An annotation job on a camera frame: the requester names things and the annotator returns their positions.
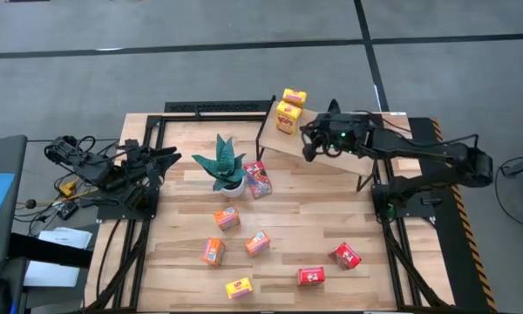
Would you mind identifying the black cable bundle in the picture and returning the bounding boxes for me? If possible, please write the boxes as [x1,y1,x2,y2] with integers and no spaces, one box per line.
[15,172,101,226]

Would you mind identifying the black perforated strip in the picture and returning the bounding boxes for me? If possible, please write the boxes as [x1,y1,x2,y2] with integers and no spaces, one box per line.
[164,100,275,114]

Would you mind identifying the black mat with hazard stripes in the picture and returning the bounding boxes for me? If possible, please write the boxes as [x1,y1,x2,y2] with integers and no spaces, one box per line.
[407,116,499,313]

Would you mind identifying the wooden shelf with black legs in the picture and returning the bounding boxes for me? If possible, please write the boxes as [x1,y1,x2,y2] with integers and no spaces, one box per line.
[255,94,384,193]

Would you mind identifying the dark grey panel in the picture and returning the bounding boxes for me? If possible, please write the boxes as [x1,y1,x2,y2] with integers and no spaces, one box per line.
[0,134,29,270]

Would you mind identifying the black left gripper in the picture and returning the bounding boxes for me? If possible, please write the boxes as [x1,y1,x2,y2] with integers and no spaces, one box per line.
[128,147,184,180]

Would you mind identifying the black beam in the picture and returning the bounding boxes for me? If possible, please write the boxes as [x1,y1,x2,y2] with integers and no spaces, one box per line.
[7,232,93,270]

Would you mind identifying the red Froot Loops cereal box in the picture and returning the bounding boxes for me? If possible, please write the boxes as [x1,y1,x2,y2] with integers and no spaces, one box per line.
[296,266,326,287]
[329,242,363,271]
[242,160,274,201]

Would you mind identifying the small black device box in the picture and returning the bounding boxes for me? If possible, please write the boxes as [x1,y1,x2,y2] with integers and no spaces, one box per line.
[55,201,79,221]

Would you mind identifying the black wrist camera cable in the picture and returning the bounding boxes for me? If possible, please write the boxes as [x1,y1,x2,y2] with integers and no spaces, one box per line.
[302,123,335,160]

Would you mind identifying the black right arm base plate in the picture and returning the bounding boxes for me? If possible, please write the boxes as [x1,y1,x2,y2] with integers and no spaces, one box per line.
[371,181,437,219]

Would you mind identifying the black floor cable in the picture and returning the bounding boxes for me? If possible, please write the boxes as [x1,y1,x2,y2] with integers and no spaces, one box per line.
[494,154,523,229]

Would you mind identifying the orange Frosted Mini-Wheats cereal box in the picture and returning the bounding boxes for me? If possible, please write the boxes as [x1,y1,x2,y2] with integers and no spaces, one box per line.
[213,206,241,232]
[200,236,227,267]
[244,230,272,258]

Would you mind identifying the green plant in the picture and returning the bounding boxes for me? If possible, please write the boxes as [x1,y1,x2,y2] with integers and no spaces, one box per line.
[191,133,250,199]

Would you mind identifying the yellow connector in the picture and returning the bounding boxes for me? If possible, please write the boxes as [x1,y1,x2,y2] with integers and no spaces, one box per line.
[58,177,80,197]

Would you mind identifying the white paper sheets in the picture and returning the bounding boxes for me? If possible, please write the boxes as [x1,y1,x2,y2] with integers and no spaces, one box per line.
[24,226,93,288]

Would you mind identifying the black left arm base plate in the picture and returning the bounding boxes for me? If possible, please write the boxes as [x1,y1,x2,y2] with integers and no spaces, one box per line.
[96,187,160,221]

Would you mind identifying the yellow Corn Pops cereal box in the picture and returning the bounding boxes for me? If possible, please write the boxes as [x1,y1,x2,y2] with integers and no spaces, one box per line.
[225,276,255,300]
[275,100,303,135]
[282,88,309,108]

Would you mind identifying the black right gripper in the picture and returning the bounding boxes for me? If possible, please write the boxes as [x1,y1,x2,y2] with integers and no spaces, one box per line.
[300,112,363,162]

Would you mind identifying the black aluminium table frame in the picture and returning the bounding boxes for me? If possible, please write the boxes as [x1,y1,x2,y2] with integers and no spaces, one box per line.
[85,112,452,314]

